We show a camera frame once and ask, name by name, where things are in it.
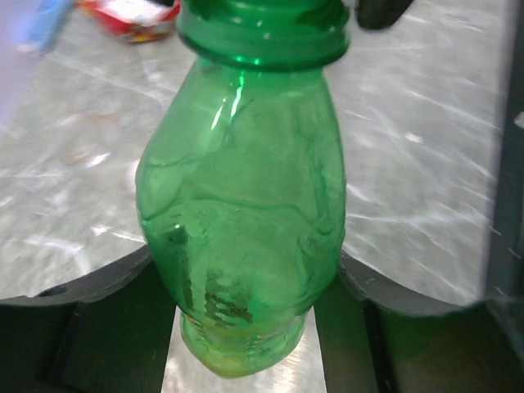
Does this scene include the red snack bag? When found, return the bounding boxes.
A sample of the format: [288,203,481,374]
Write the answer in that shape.
[76,1,180,43]

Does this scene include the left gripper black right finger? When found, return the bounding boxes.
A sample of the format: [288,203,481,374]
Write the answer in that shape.
[314,255,523,392]

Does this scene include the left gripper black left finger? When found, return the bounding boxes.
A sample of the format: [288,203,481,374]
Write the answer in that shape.
[1,249,176,392]

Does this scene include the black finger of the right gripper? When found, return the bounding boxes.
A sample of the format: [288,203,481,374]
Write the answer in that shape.
[355,0,413,29]

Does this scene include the green plastic bottle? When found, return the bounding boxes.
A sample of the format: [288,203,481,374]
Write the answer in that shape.
[136,1,350,377]

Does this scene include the blue tissue pack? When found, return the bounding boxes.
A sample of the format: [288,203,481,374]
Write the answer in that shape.
[16,0,75,54]

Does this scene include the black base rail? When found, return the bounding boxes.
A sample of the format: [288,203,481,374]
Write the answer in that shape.
[485,1,523,298]

